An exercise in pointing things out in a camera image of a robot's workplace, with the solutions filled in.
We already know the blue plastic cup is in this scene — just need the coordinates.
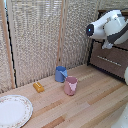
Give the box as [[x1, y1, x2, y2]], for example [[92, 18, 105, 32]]
[[54, 65, 69, 84]]

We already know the small orange block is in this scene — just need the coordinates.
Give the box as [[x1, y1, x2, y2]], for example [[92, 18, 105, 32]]
[[32, 82, 45, 93]]

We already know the silver drawer handle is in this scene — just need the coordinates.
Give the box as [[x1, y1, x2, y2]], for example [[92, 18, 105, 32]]
[[96, 54, 123, 68]]

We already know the woven bamboo folding screen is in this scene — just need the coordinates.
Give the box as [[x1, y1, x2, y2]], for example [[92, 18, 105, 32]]
[[0, 0, 128, 94]]

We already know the brown drawer front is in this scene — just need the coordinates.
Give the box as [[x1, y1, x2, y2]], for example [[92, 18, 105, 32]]
[[88, 40, 128, 80]]

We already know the pink plastic cup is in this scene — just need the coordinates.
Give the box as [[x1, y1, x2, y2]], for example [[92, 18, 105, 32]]
[[63, 75, 79, 97]]

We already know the white floral rimmed plate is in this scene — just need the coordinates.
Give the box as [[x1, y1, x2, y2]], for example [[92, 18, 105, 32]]
[[0, 94, 34, 128]]

